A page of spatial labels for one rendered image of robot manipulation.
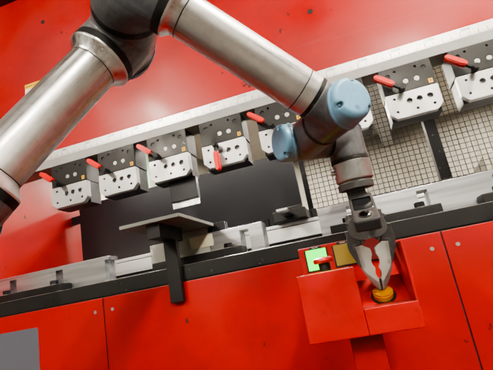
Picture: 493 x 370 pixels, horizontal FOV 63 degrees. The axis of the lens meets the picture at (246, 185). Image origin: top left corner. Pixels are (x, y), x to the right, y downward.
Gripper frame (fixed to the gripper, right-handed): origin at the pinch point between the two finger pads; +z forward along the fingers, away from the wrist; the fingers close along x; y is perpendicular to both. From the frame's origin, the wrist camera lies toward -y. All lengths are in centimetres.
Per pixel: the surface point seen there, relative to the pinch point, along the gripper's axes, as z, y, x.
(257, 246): -12, 41, 30
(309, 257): -6.9, 9.9, 12.7
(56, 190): -47, 46, 100
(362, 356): 12.0, -2.0, 6.6
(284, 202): -29, 96, 24
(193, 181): -38, 47, 48
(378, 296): 2.3, -0.3, 1.1
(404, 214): -12.3, 33.7, -13.2
